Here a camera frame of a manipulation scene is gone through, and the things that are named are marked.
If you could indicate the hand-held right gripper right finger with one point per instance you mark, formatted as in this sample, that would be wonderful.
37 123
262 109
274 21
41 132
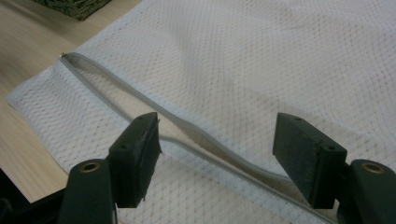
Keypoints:
306 155

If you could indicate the green woven basket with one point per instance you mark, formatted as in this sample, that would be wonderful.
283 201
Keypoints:
77 7

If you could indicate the white mesh laundry bag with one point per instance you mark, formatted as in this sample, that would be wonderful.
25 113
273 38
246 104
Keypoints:
249 62

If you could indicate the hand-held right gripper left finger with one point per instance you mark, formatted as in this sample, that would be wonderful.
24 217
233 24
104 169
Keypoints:
134 161

